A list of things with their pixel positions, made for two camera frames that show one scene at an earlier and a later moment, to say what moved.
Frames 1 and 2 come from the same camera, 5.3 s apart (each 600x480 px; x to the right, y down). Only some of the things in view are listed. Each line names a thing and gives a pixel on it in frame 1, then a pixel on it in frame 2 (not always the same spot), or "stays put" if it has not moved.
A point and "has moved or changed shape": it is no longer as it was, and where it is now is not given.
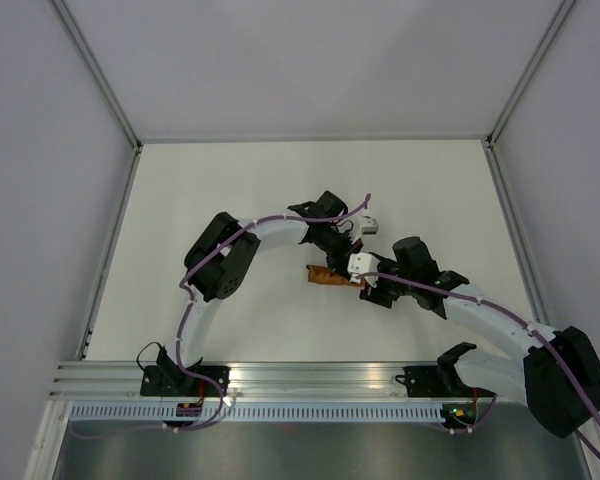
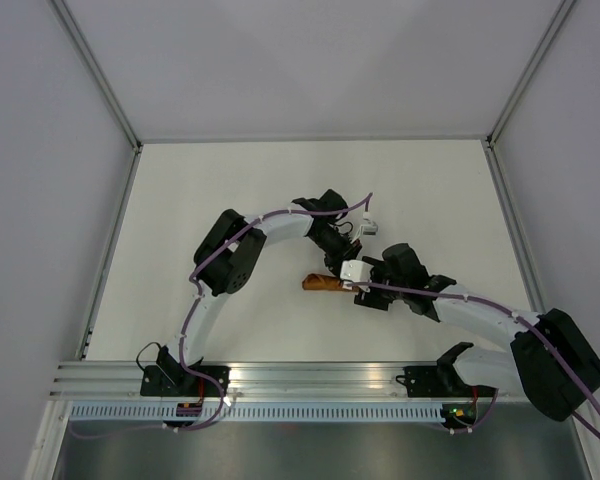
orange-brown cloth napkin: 321,274 has moved or changed shape
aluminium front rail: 285,382 stays put
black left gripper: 339,264 stays put
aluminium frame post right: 493,134 stays put
